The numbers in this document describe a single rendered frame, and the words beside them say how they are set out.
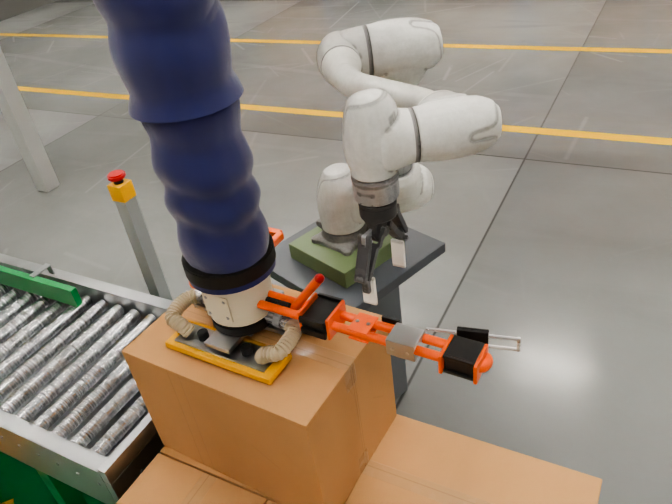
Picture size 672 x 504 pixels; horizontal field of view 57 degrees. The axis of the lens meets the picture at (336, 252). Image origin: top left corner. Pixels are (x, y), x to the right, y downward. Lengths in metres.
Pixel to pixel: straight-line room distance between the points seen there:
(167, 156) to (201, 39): 0.25
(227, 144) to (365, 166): 0.33
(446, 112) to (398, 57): 0.52
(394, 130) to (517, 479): 1.07
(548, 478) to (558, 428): 0.83
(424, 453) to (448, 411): 0.82
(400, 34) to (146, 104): 0.68
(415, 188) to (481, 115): 0.94
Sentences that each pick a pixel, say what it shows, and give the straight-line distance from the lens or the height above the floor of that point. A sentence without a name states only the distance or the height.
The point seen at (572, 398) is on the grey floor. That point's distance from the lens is 2.76.
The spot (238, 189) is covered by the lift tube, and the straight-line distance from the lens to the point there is 1.37.
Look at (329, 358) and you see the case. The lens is 1.56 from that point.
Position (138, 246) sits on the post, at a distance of 2.64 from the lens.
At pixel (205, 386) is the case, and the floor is 0.94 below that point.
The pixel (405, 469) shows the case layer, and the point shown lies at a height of 0.54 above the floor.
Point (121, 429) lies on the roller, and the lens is 2.16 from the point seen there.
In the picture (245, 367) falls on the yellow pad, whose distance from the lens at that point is 1.55.
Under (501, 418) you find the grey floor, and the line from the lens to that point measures 2.65.
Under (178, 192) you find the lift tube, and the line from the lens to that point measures 1.36.
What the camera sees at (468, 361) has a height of 1.11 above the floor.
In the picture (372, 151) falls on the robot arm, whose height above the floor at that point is 1.55.
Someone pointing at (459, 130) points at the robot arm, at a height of 1.56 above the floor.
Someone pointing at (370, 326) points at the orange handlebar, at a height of 1.10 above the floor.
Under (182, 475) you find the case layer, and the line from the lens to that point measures 1.96.
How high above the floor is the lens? 2.04
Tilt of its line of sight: 35 degrees down
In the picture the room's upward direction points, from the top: 9 degrees counter-clockwise
